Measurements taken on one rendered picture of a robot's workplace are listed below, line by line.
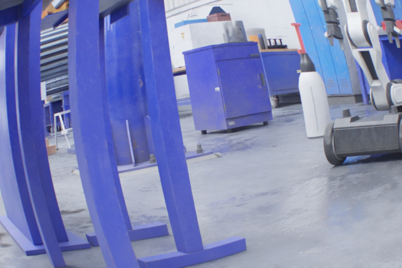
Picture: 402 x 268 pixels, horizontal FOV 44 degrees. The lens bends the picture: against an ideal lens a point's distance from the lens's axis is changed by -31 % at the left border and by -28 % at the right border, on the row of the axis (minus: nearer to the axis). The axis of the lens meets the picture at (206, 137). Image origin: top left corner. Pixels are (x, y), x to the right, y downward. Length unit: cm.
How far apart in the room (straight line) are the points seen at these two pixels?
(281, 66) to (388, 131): 593
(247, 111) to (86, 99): 464
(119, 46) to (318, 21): 389
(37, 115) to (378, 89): 162
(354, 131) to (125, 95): 182
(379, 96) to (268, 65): 554
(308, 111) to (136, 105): 105
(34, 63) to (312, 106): 254
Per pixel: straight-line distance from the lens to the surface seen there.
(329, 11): 286
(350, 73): 716
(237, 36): 571
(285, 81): 833
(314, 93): 404
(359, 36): 266
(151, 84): 153
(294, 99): 899
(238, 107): 553
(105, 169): 99
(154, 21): 153
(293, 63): 848
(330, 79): 746
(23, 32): 161
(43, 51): 586
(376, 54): 265
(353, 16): 270
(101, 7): 182
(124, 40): 401
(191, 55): 579
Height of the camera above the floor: 44
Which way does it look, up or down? 5 degrees down
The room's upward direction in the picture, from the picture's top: 9 degrees counter-clockwise
